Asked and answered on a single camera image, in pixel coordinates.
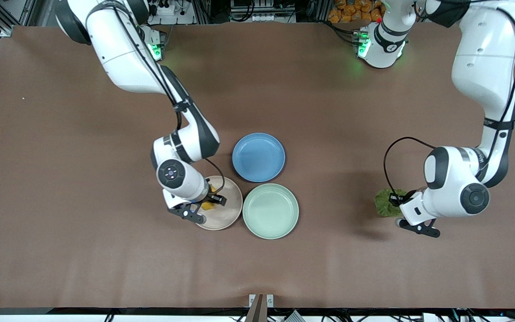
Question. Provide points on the green lettuce leaf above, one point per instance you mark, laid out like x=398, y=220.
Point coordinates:
x=385, y=206

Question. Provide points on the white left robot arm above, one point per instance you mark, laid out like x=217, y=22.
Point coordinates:
x=485, y=58

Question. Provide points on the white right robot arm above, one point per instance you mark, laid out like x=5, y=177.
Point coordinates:
x=119, y=53

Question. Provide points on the beige round plate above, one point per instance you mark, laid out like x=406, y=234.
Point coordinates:
x=230, y=210

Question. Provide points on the light green round plate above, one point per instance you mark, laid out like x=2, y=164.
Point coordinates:
x=271, y=212

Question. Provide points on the blue round plate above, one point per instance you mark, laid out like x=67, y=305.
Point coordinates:
x=257, y=156

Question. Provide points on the brown table cover sheet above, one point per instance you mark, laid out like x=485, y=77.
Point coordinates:
x=83, y=223

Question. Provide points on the grey ribbed block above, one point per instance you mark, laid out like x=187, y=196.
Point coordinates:
x=294, y=316

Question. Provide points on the white power strip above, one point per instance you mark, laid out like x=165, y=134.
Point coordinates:
x=170, y=9

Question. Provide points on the pile of orange items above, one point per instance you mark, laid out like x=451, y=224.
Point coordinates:
x=351, y=11

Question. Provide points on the small white mounting bracket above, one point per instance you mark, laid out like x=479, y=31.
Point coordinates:
x=270, y=300
x=252, y=300

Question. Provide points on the brown camera mount post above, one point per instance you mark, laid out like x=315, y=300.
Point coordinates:
x=255, y=311

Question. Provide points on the black table edge rail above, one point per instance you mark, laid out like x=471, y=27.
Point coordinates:
x=105, y=311

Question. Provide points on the aluminium frame post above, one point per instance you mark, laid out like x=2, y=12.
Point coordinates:
x=27, y=11

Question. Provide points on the aluminium corner bracket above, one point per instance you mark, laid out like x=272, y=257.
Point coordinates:
x=6, y=31

